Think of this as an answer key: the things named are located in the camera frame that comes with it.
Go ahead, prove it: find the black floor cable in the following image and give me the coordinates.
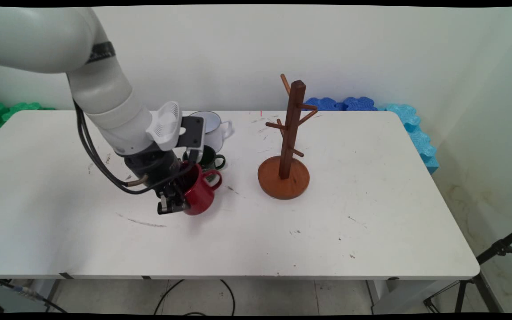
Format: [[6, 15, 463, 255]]
[[154, 279, 236, 316]]

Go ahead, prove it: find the brown wooden mug tree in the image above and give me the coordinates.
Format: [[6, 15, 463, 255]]
[[257, 74, 319, 200]]

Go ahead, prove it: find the white table leg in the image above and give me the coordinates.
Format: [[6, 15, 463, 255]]
[[28, 279, 62, 312], [366, 279, 443, 314]]

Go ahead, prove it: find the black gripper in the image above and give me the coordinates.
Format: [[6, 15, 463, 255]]
[[124, 150, 190, 216]]

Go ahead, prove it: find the black tripod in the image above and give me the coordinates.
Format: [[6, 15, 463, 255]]
[[424, 222, 512, 314]]

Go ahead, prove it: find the green foam mat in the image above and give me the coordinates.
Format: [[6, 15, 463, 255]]
[[0, 102, 56, 132]]

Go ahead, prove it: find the dark green mug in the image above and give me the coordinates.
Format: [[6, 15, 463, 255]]
[[183, 146, 226, 183]]

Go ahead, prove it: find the white enamel mug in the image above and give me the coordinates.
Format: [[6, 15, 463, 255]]
[[189, 111, 235, 152]]

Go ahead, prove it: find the dark blue foam mat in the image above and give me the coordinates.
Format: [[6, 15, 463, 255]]
[[304, 97, 344, 112], [343, 96, 378, 112]]

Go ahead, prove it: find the red enamel mug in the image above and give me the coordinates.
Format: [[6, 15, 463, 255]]
[[180, 163, 223, 216]]

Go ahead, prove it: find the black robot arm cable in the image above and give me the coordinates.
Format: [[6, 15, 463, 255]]
[[73, 99, 195, 196]]

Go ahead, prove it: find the light blue foam mat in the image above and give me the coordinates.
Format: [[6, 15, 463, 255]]
[[378, 104, 440, 175]]

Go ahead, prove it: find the black cable with connector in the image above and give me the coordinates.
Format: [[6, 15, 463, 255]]
[[0, 271, 68, 313]]

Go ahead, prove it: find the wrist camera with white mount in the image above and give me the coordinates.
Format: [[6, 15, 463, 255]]
[[146, 101, 207, 152]]

